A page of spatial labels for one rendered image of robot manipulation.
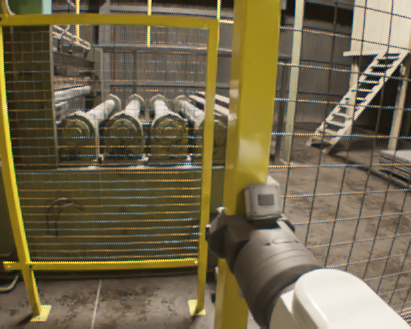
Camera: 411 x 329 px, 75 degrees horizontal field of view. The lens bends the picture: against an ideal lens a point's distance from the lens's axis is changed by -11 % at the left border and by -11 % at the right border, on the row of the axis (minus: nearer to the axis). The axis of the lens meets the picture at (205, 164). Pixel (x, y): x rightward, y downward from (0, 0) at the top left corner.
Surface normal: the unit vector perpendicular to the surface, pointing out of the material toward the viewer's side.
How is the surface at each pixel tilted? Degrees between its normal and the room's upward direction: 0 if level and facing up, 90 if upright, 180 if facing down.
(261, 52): 90
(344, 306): 1
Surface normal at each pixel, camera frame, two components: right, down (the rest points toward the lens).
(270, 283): -0.33, -0.28
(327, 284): 0.05, -0.96
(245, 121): 0.18, 0.29
